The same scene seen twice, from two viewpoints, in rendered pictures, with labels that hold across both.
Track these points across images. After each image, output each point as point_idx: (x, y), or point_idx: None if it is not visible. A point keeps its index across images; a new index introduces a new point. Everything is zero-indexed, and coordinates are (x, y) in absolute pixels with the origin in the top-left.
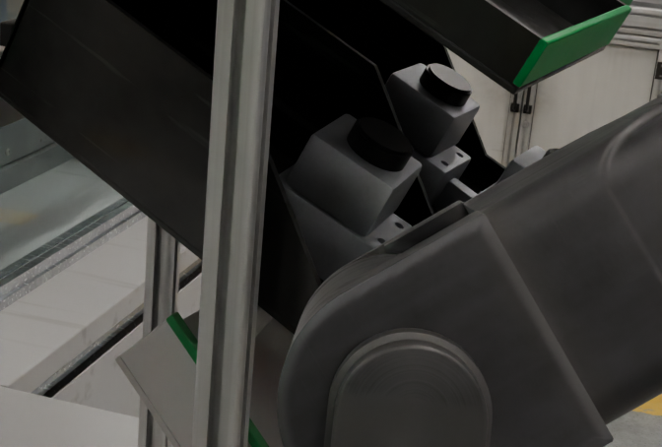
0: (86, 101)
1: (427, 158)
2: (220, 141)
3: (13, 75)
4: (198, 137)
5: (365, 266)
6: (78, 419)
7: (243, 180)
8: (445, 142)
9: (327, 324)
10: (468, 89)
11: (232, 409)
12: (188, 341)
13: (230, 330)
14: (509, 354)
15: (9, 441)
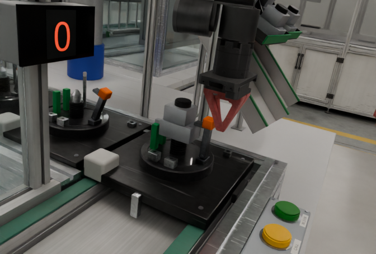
0: None
1: (263, 6)
2: None
3: None
4: None
5: None
6: (180, 93)
7: None
8: (267, 3)
9: None
10: None
11: (217, 32)
12: None
13: (219, 15)
14: None
15: (165, 94)
